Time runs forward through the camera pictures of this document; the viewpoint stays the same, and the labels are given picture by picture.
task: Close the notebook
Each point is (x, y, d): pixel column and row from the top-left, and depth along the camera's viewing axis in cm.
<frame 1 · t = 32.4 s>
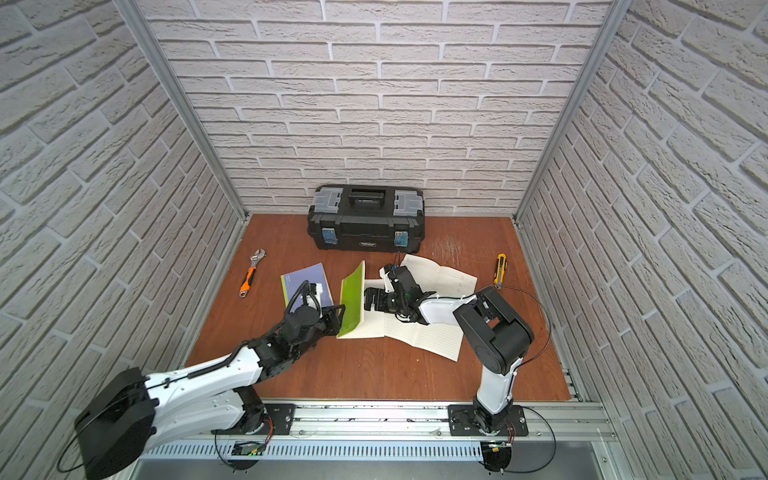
left hand: (346, 305, 82), fingers open
right hand: (370, 301, 92), fingers open
black plastic toolbox: (379, 218, 97), point 18 cm above the table
orange handled adjustable wrench: (256, 259, 108), on the table
yellow utility knife: (500, 270, 105), on the table
purple cover notebook: (292, 281, 102), on the table
open white lined notebook: (441, 280, 102), on the table

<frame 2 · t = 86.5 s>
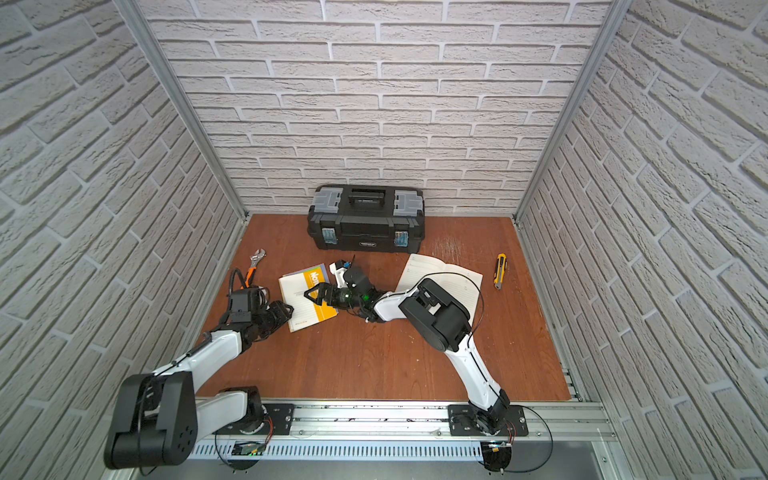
left hand: (291, 305, 90), fingers open
right hand: (317, 295, 91), fingers open
yellow cover notebook: (305, 310, 92), point 3 cm above the table
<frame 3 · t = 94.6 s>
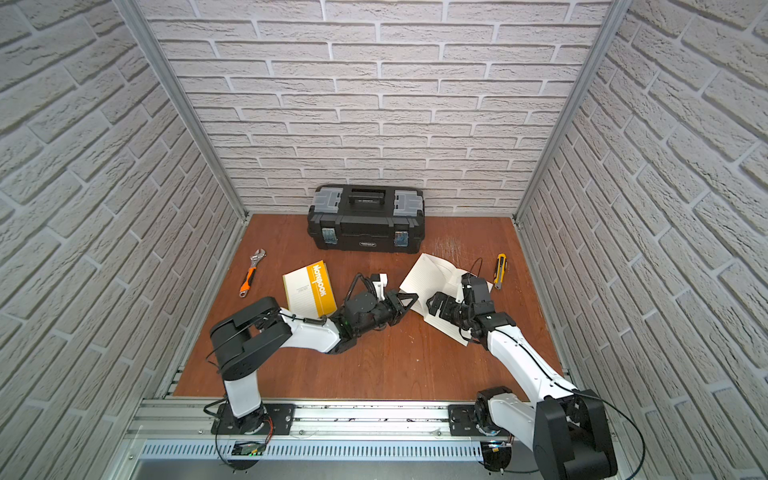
left hand: (424, 294, 79), fingers closed
right hand: (442, 306, 86), fingers open
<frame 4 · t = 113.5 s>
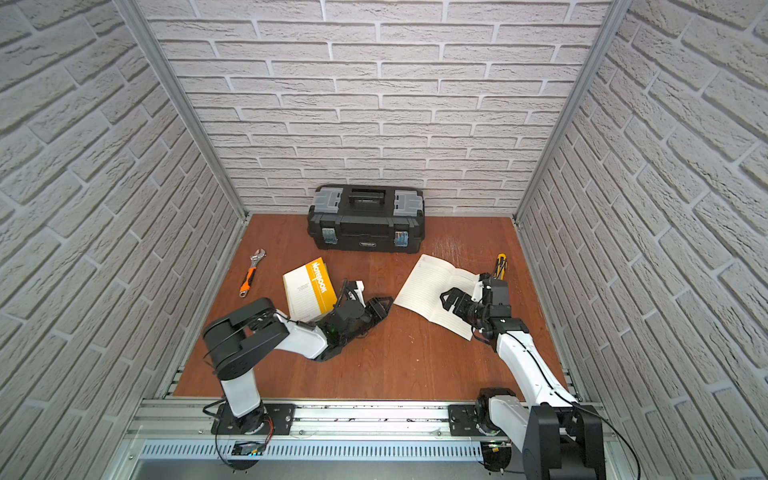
left hand: (398, 300, 87), fingers open
right hand: (455, 302, 86), fingers open
yellow cover notebook 2: (309, 292, 95), point 4 cm above the table
last open white notebook: (422, 294, 101), on the table
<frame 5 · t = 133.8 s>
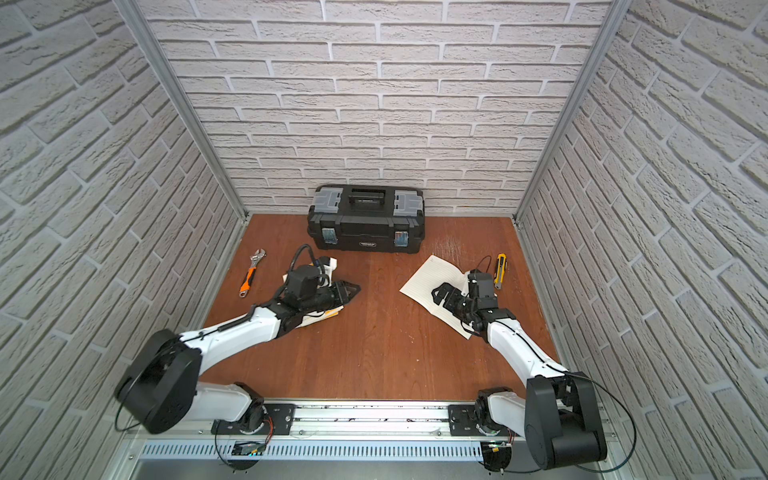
left hand: (364, 286, 83), fingers open
right hand: (446, 298, 88), fingers open
